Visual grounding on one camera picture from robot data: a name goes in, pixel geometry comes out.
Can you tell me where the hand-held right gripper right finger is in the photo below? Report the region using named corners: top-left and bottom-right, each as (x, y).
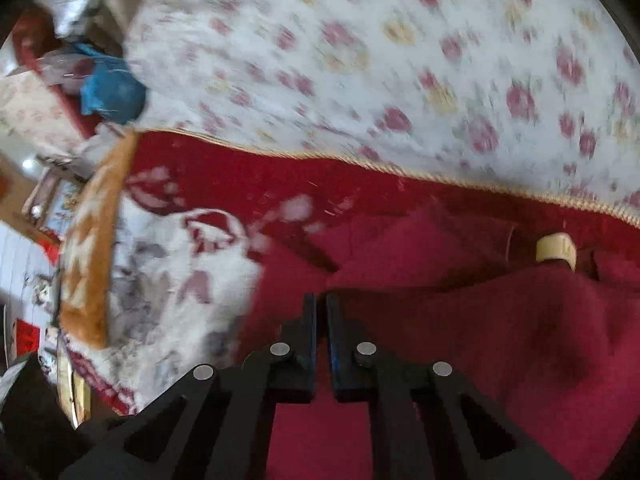
top-left (325, 292), bottom-right (576, 480)

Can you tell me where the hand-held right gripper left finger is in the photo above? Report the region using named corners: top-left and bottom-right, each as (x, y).
top-left (57, 292), bottom-right (318, 480)

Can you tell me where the dark red fleece garment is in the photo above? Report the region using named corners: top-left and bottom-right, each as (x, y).
top-left (245, 205), bottom-right (640, 480)

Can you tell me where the red white fleece blanket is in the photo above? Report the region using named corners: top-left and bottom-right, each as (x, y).
top-left (55, 127), bottom-right (640, 416)

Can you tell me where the floral print quilt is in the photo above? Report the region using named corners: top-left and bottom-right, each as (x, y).
top-left (122, 0), bottom-right (640, 216)

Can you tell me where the blue plastic bag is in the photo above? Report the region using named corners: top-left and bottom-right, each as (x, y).
top-left (80, 45), bottom-right (148, 126)

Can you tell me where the clear plastic bag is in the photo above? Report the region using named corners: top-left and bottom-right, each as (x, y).
top-left (37, 0), bottom-right (103, 38)

